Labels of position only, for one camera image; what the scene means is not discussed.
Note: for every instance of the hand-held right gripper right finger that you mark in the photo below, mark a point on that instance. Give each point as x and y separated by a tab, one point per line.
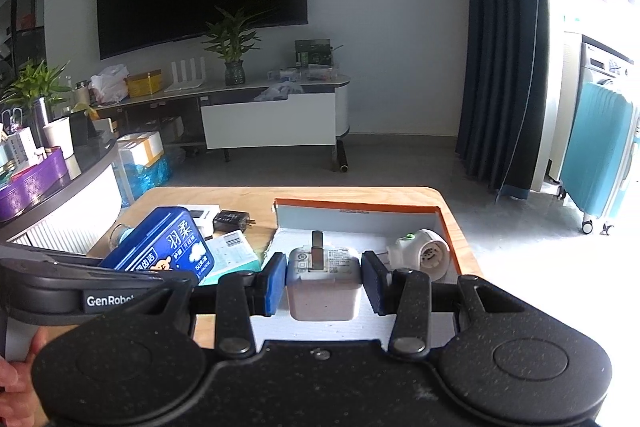
375	283

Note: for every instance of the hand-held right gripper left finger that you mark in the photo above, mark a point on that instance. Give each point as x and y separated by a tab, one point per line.
273	283

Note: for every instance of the white wall charger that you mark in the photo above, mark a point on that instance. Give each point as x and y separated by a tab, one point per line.
324	282

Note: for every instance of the white round plug adaptor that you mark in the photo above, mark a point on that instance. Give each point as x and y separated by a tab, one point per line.
422	253

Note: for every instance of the orange-edged cardboard box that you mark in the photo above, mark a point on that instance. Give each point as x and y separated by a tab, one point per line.
350	227

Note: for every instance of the blue tin box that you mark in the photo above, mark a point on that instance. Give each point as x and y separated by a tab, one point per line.
160	244

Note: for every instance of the person's left hand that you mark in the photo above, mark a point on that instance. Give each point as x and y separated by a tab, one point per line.
10	379

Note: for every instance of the teal and white carton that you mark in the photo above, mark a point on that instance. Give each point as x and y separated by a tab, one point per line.
232	254

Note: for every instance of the curved white counter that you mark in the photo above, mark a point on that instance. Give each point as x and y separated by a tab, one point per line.
60	212

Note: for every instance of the small white box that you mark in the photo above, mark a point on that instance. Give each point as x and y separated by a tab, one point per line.
202	217

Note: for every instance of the purple box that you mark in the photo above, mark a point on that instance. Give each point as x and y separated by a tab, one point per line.
30	189

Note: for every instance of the black roll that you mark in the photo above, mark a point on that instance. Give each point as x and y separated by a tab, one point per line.
343	157

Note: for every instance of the blue plastic bag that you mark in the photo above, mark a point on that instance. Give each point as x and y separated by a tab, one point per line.
145	179

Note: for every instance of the white cup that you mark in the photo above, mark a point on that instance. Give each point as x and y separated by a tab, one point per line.
60	138

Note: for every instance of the white tv cabinet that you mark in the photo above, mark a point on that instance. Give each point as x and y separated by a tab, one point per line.
270	122

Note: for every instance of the white and yellow carton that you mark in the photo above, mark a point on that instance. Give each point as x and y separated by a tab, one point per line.
142	148

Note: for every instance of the white cloth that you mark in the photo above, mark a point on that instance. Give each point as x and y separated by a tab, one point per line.
277	91

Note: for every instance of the leafy green plant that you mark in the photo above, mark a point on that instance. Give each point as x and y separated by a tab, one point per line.
35	84

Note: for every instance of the white plastic bag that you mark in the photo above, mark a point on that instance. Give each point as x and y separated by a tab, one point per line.
109	83

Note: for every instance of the white router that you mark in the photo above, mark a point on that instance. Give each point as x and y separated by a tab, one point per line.
186	74

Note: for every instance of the yellow box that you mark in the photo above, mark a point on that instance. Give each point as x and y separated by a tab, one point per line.
144	83

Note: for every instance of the green printed box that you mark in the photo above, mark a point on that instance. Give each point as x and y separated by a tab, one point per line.
312	53

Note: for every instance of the bamboo plant in glass vase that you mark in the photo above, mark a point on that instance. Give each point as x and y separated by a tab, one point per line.
234	52

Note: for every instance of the turquoise suitcase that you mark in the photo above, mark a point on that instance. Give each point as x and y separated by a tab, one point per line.
597	152

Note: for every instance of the dark blue curtain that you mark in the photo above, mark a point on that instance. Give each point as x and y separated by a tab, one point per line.
505	47

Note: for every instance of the washing machine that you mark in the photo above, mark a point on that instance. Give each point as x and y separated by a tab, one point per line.
602	59

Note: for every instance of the black wall charger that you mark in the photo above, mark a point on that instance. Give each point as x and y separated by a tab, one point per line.
231	220

